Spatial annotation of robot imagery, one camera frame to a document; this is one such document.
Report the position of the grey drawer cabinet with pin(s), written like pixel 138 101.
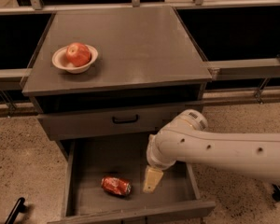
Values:
pixel 145 58

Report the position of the metal window railing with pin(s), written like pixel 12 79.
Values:
pixel 238 40

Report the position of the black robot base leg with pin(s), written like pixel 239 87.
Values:
pixel 276 193

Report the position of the black drawer handle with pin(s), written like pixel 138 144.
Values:
pixel 133 119

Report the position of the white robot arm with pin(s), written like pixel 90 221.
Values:
pixel 186 139

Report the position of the white bowl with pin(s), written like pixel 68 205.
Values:
pixel 60 61

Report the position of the black leg lower left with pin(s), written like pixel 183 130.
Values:
pixel 19 207

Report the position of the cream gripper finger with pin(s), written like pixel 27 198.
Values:
pixel 152 179

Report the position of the red apple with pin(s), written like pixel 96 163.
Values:
pixel 78 54

